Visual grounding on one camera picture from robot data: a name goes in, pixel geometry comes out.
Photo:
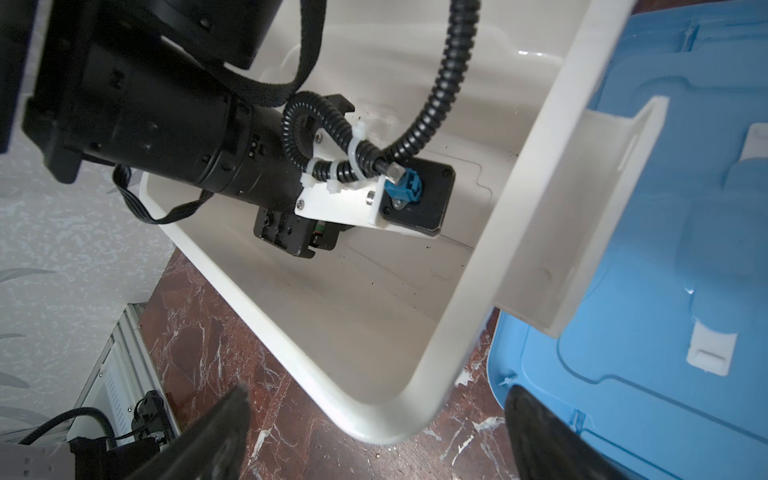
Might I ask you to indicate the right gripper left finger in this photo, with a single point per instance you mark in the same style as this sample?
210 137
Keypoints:
212 448

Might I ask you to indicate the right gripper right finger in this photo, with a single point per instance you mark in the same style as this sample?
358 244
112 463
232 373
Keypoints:
544 447

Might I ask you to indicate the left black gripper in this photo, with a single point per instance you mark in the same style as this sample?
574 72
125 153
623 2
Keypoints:
250 166

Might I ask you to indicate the blue plastic bin lid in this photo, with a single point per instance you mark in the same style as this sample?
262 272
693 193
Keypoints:
664 367

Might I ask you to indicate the white plastic storage bin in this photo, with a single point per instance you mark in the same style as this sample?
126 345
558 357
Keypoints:
378 330

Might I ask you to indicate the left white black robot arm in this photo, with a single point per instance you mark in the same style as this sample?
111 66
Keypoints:
155 90

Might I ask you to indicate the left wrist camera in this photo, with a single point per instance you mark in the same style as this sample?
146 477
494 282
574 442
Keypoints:
368 204

